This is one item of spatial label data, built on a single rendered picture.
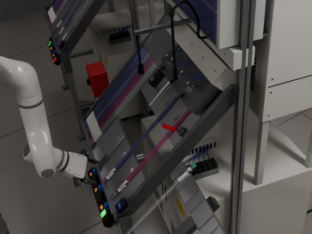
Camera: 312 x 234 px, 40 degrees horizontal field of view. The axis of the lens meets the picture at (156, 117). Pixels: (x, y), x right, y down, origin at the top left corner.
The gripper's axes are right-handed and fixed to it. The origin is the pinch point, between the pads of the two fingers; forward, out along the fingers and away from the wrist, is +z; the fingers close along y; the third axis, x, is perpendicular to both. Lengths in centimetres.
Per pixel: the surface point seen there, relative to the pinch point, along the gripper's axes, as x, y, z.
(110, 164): -0.8, -6.5, 8.5
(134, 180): 17.6, 4.0, 8.9
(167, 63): 38, -41, 2
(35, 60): -209, -167, 44
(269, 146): 38, -29, 75
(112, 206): 7.5, 14.1, 6.7
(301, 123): 2, -89, 171
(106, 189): 1.5, 6.1, 6.8
